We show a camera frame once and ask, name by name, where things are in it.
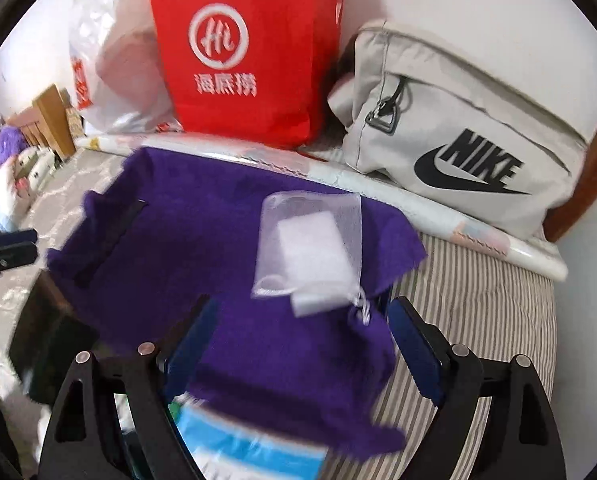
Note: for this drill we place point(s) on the grey fabric bag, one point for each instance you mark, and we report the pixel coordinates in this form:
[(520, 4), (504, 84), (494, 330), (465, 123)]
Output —
[(428, 125)]

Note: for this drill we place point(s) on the striped pillow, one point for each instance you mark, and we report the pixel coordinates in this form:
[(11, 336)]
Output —
[(1, 205)]

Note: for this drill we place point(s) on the wooden headboard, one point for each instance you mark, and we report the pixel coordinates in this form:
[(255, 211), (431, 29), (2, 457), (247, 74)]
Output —
[(53, 115)]

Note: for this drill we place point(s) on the blue and white tissue box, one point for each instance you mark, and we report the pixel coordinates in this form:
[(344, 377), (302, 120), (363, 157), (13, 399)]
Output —
[(258, 455)]

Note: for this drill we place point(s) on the striped bed mattress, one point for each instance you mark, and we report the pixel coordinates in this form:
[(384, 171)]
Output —
[(478, 320)]

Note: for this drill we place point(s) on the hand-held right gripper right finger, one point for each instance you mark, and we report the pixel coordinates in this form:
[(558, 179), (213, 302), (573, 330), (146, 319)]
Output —
[(413, 350)]

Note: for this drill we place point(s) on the white rolled paper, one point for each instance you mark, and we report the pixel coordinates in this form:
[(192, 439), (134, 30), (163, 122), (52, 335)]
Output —
[(358, 182)]

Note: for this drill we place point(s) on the red paper shopping bag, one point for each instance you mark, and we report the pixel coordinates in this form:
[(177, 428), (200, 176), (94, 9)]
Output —
[(288, 35)]

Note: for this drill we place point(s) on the dark flat object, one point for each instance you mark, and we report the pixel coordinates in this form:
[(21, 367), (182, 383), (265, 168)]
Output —
[(53, 340)]

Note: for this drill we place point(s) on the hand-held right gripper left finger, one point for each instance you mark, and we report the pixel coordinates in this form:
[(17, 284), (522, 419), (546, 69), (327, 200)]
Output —
[(198, 335)]

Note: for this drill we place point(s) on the patterned cardboard box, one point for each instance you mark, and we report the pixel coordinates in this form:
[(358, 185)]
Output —
[(74, 122)]

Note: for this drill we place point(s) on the white plastic shopping bag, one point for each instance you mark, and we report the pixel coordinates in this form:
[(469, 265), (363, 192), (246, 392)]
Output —
[(113, 60)]

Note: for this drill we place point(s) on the white plush toy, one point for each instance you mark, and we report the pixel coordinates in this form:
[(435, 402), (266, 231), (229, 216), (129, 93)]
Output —
[(28, 170)]

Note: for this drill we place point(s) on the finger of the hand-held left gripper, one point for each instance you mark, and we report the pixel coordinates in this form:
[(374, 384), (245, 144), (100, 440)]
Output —
[(13, 236), (8, 257)]

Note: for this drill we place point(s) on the purple towel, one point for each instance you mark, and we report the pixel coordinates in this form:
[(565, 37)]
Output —
[(203, 240)]

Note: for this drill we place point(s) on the purple plush toy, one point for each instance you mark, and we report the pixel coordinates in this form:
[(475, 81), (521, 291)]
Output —
[(7, 142)]

